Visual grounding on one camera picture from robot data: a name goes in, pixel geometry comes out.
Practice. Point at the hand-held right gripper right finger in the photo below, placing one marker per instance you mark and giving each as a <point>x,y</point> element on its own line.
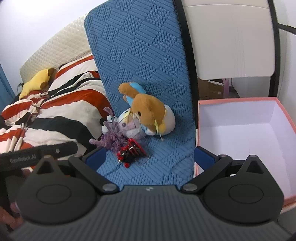
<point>204,158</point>

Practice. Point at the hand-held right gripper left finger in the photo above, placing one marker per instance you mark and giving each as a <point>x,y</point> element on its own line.
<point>96,159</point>

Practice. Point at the purple ribbon bow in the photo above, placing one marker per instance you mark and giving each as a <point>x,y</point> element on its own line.
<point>111,136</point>

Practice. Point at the pink cardboard box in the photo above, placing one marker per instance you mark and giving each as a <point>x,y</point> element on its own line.
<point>242,129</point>

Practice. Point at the brown bear plush toy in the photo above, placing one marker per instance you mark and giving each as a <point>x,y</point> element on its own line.
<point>148,109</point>

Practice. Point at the person's left hand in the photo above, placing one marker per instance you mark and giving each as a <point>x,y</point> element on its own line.
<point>9,219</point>

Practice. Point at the red black hair clip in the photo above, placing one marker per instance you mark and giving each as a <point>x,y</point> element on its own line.
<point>131,150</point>

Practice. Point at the white blue penguin plush toy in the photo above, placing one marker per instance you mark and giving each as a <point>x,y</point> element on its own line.
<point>170,118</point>

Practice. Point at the striped red black white blanket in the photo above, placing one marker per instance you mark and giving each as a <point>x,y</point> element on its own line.
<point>69,97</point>

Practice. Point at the brown cardboard box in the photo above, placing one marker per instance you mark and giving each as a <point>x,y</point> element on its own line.
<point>209,89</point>

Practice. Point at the yellow plush toy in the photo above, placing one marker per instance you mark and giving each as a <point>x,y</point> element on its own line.
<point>34,83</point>

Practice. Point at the small pink object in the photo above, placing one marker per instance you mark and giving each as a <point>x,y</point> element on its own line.
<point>226,85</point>

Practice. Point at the blue textured mat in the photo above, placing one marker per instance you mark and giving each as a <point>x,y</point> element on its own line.
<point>143,58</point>

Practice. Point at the cream quilted headboard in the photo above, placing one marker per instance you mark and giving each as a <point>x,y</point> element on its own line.
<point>57,41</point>

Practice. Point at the white chair back panel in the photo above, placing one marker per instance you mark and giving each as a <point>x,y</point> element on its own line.
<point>231,34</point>

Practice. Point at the white chair with black frame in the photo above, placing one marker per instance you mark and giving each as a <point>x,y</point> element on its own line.
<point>188,46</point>

